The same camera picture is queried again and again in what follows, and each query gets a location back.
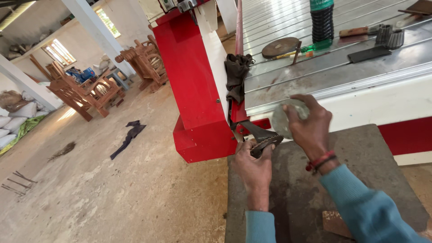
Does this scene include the person's left hand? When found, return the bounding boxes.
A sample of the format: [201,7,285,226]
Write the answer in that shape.
[232,140,275,204]

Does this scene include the person's right hand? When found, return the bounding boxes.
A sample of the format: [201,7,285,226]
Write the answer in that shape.
[282,93,337,163]

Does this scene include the round grey metal disc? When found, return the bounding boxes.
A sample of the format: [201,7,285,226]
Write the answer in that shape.
[272,99,310,140]

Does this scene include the black toothed metal clamp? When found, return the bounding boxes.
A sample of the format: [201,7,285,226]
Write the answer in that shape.
[233,120,285,159]

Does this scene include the grey stone slab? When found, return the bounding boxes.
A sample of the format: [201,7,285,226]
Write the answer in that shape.
[224,124,431,243]

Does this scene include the grey slotted machine bed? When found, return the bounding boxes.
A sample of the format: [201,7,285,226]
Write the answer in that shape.
[241,0,432,166]

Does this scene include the round rusty brown disc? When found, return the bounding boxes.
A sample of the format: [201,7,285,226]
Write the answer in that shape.
[261,37,301,60]

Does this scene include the dark brown rag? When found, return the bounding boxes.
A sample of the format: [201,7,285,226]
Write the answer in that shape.
[224,53,254,105]

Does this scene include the black flat plate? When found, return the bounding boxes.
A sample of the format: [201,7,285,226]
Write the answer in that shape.
[347,45,393,64]

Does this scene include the reddish brown flat plate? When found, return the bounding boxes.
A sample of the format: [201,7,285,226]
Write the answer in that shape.
[337,34,369,46]

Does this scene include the small brown wooden piece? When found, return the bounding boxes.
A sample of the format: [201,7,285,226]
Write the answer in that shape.
[322,211,356,240]

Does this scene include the dark plastic bottle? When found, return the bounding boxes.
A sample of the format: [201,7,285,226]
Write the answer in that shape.
[309,0,335,44]

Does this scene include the red white machine gantry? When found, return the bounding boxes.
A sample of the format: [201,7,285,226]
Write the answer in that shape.
[138,0,272,164]

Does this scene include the black ribbed collet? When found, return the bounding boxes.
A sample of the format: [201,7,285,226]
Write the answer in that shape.
[375,24,394,45]
[386,29,405,50]

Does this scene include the dark blue floor cloth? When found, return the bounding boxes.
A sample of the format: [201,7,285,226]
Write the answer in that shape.
[110,120,147,161]

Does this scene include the carved wooden chair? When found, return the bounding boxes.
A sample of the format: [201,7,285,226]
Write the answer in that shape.
[115,34,169,93]

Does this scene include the brown flat board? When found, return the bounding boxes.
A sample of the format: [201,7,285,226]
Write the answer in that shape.
[398,0,432,16]

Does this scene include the grey plastic stool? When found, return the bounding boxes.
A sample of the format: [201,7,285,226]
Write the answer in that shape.
[107,67,133,91]

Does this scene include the group of wooden chairs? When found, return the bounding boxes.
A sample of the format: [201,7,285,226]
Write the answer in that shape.
[46,61,126,122]

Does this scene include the small straw broom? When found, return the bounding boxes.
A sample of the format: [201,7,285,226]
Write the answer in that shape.
[48,141,77,161]

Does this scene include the blue machine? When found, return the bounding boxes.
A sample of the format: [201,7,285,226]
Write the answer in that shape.
[65,66,96,84]

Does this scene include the barred window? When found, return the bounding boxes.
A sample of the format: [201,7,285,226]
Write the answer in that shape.
[42,38,77,68]
[95,8,122,39]

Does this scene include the green tarp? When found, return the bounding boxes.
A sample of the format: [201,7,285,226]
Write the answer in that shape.
[0,115,47,157]

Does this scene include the bundle of thin metal rods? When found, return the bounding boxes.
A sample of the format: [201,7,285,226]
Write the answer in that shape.
[1,170,38,197]

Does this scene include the heap of sacks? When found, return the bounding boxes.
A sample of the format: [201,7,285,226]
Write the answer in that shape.
[0,89,50,149]

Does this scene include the high shelf with clutter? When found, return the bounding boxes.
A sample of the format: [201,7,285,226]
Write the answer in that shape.
[6,13,75,62]

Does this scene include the red thread bracelet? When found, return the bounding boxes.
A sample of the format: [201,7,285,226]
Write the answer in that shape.
[305,151,337,175]

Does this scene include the thin rusty metal bracket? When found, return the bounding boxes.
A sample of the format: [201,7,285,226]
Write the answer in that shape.
[292,41,303,65]

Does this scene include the green handled screwdriver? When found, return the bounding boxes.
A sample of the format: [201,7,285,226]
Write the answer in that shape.
[267,39,333,61]

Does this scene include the wooden handled brush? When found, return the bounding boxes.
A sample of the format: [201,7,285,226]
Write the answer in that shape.
[339,24,384,38]

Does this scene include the pale handled tool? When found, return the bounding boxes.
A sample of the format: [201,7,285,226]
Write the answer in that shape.
[396,14,423,28]

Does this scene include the white sacks by wall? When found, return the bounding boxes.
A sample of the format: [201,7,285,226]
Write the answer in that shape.
[92,54,117,77]

